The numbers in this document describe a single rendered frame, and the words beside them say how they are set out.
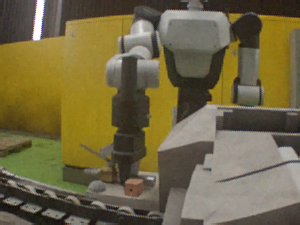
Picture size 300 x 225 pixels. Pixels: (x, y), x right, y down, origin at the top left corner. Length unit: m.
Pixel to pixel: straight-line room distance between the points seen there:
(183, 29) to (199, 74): 0.17
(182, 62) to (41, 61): 6.07
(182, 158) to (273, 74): 2.22
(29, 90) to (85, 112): 4.35
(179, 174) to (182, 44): 0.62
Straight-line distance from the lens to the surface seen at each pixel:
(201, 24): 0.99
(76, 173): 3.06
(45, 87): 6.75
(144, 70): 0.60
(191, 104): 1.04
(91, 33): 2.93
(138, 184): 0.58
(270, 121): 0.53
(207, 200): 0.25
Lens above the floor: 1.02
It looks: 3 degrees down
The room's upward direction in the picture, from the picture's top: 2 degrees clockwise
